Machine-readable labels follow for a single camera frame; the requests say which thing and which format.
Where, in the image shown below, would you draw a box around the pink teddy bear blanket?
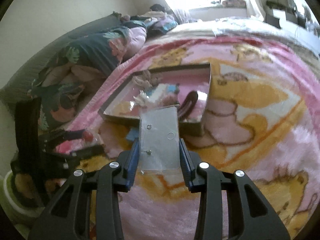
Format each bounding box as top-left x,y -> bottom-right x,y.
15,36 -> 320,240

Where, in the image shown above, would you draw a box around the small blue box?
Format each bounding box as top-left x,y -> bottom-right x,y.
126,127 -> 139,142

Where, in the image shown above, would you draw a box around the brown banana hair clip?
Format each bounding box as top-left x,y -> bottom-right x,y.
177,90 -> 199,122

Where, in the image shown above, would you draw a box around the shallow cardboard tray box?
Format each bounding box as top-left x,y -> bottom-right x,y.
98,63 -> 211,137

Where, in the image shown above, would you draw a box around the dark floral quilt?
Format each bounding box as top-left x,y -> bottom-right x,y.
28,18 -> 148,131

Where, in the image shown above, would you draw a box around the stud earrings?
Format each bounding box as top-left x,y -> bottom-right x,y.
138,106 -> 180,174

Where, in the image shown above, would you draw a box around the purple blue pillow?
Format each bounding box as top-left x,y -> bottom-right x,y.
145,15 -> 178,37

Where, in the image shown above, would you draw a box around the polka dot bow hair clip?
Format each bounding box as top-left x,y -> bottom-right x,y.
132,70 -> 162,90

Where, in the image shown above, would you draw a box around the white pearl hair clip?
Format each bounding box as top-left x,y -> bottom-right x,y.
133,90 -> 151,107

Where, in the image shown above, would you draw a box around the red earrings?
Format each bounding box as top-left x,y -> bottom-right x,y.
55,129 -> 103,153

